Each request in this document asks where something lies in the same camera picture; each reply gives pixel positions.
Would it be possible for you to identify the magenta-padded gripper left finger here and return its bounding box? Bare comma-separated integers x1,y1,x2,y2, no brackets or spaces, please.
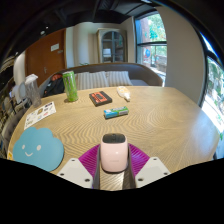
57,145,102,190

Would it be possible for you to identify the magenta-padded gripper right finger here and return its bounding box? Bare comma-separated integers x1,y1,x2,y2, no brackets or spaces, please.
121,143,172,191

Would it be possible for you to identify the blue cloud-shaped mouse pad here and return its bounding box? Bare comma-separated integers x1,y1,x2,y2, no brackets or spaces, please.
12,126,65,173

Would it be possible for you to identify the white sticker sheet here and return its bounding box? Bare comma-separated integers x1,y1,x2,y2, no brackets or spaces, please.
23,101,57,131

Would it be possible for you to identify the teal small pack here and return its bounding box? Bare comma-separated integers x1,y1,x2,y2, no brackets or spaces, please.
103,106,130,120

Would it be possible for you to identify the black and red flat box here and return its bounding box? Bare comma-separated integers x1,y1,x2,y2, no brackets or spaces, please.
88,90,113,108

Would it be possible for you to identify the white snack packet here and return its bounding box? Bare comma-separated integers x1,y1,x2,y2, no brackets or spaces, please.
116,85,132,102

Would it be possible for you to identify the green drink can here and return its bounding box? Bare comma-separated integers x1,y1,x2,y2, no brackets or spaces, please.
62,70,79,103

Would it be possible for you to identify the black backpack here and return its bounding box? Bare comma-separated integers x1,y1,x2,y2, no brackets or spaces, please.
42,73,66,98

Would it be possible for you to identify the striped cushion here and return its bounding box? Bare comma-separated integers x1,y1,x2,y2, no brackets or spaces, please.
74,70,110,91
105,70,134,88

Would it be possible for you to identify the black framed side window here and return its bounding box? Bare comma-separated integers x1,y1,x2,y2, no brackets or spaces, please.
201,54,224,141

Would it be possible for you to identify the brown curved bench sofa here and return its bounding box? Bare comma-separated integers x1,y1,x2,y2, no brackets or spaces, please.
38,62,164,98

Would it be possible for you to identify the wooden door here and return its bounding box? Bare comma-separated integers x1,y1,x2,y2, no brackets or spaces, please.
24,28,68,88

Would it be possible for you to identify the arched glass cabinet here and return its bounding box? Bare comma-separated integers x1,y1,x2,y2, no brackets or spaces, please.
96,28,128,64

